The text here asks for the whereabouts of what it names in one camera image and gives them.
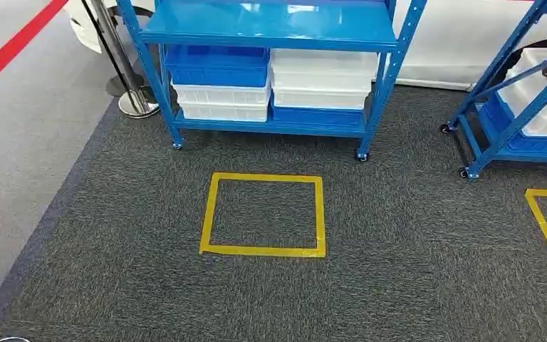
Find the red barrier belt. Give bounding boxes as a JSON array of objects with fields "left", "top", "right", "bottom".
[{"left": 0, "top": 0, "right": 70, "bottom": 101}]

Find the blue metal shelf rack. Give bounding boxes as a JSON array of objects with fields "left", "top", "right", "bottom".
[
  {"left": 439, "top": 0, "right": 547, "bottom": 181},
  {"left": 115, "top": 0, "right": 429, "bottom": 163}
]

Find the chrome stanchion post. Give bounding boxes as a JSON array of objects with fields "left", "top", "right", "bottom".
[{"left": 88, "top": 0, "right": 161, "bottom": 120}]

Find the white car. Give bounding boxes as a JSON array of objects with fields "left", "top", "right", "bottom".
[{"left": 63, "top": 0, "right": 547, "bottom": 91}]

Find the blue plastic crate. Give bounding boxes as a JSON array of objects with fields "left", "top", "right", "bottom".
[
  {"left": 483, "top": 93, "right": 547, "bottom": 155},
  {"left": 164, "top": 44, "right": 271, "bottom": 89},
  {"left": 269, "top": 96, "right": 368, "bottom": 128}
]

